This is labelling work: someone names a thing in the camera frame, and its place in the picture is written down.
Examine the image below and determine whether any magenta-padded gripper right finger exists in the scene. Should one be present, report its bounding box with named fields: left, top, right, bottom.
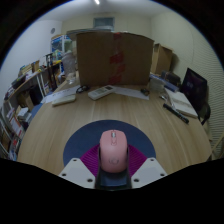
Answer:
left=126, top=144, right=168, bottom=189

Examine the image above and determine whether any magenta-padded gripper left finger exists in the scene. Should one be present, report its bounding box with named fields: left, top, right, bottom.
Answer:
left=58, top=144, right=101, bottom=189

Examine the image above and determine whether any pink computer mouse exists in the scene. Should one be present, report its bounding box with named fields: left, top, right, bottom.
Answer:
left=99, top=129, right=129, bottom=174

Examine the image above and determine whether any dark blue mouse pad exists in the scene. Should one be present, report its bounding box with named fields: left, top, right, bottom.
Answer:
left=63, top=119, right=157, bottom=188

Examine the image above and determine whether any black marker pen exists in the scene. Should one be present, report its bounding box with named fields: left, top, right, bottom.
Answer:
left=162, top=103, right=190, bottom=125

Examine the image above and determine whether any white book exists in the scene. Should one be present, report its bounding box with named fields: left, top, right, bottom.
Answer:
left=164, top=88, right=199, bottom=119

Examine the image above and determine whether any blue book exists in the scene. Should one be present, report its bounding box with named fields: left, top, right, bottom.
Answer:
left=149, top=73, right=181, bottom=93

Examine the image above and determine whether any cluttered shelf unit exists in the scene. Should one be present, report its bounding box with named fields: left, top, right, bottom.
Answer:
left=0, top=33, right=64, bottom=161

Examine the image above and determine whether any black office chair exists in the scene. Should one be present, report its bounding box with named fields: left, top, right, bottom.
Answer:
left=181, top=67, right=212, bottom=126

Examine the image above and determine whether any clear plastic bottle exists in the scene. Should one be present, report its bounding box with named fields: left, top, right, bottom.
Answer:
left=61, top=49, right=78, bottom=85

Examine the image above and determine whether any large brown cardboard box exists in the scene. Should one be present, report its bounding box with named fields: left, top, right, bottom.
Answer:
left=76, top=31, right=155, bottom=88

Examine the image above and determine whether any tall open cardboard box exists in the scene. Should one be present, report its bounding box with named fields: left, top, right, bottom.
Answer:
left=150, top=43, right=174, bottom=76

